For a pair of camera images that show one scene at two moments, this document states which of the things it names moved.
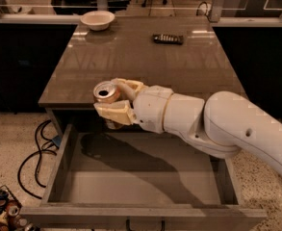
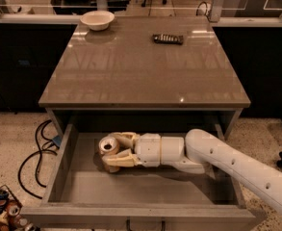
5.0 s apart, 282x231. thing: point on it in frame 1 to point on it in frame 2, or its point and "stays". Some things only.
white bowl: (97, 20) stays
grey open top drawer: (135, 178) stays
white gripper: (150, 108) to (147, 149)
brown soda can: (12, 209) stays
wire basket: (3, 212) stays
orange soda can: (108, 91) to (108, 145)
